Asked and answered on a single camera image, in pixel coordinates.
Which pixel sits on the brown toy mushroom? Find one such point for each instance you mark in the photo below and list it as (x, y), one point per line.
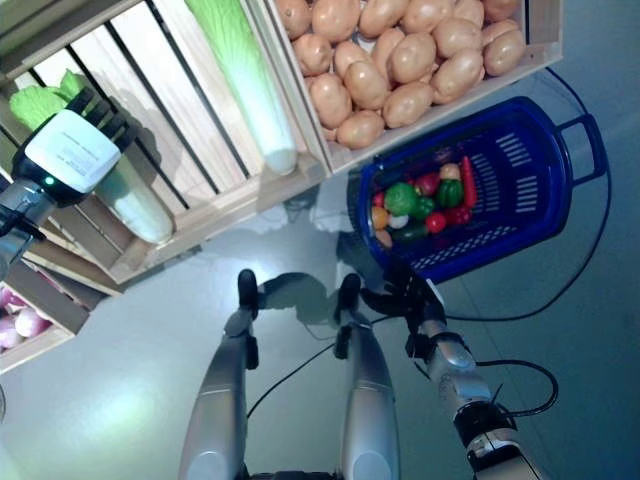
(385, 237)

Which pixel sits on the red toy tomato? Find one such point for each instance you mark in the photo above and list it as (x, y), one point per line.
(436, 222)

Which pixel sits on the red toy vegetable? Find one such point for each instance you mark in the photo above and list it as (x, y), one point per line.
(457, 215)

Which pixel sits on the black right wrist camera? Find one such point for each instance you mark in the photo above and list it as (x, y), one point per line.
(417, 345)

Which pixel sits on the small tan toy vegetable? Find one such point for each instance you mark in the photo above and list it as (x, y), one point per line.
(450, 171)

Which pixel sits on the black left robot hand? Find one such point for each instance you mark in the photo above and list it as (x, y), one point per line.
(70, 150)

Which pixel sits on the small green toy pepper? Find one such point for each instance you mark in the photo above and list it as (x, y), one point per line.
(425, 207)

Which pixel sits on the red toy chili pepper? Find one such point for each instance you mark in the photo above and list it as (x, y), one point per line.
(469, 182)

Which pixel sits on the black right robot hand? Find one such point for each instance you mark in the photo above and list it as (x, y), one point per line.
(405, 297)

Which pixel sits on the white toy garlic bulb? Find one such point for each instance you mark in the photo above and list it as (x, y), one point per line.
(397, 220)

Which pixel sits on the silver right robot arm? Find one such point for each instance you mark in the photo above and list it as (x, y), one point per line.
(450, 360)

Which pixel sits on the napa cabbage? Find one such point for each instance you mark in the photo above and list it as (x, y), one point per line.
(140, 210)
(250, 90)

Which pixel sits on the silver left robot leg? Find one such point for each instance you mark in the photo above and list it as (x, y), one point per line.
(225, 380)

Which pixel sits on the orange toy fruit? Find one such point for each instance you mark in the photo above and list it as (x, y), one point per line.
(379, 217)

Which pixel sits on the wooden display shelf frame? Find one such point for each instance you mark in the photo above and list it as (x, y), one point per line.
(75, 265)

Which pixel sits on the round bright green toy vegetable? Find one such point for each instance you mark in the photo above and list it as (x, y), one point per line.
(400, 197)

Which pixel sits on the green toy bell pepper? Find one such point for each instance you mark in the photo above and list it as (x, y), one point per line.
(449, 192)

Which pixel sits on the dark green toy cucumber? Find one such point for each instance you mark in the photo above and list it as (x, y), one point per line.
(410, 232)

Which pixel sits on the blue plastic shopping basket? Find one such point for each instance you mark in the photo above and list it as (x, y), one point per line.
(540, 165)

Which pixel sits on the red toy bell pepper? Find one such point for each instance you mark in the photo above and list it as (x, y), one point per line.
(427, 182)

